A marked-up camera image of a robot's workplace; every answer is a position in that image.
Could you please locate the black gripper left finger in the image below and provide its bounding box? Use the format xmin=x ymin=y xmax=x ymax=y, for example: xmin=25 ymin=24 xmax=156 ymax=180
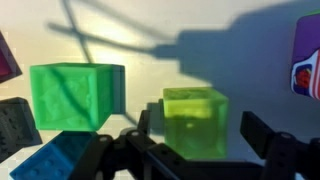
xmin=137 ymin=109 xmax=152 ymax=136

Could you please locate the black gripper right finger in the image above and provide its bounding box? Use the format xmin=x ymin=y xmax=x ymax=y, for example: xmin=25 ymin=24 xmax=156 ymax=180
xmin=239 ymin=110 xmax=284 ymax=160

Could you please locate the yellow-green building block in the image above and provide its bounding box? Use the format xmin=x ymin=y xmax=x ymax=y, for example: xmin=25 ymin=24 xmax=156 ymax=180
xmin=162 ymin=87 xmax=230 ymax=160

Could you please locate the light green building block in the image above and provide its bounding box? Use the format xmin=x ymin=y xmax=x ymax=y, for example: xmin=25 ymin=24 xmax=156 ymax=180
xmin=29 ymin=62 xmax=126 ymax=132

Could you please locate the colourful orange purple soft cube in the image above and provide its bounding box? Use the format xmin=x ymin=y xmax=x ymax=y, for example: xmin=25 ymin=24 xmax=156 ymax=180
xmin=289 ymin=9 xmax=320 ymax=101

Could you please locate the blue building block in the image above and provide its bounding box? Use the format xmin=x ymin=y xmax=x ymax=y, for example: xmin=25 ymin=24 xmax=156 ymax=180
xmin=9 ymin=130 xmax=98 ymax=180

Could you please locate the grey building block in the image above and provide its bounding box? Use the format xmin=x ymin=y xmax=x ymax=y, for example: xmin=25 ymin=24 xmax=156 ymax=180
xmin=0 ymin=96 xmax=43 ymax=164

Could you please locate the magenta building block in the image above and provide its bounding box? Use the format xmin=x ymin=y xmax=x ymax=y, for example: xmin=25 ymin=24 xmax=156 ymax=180
xmin=0 ymin=30 xmax=23 ymax=84

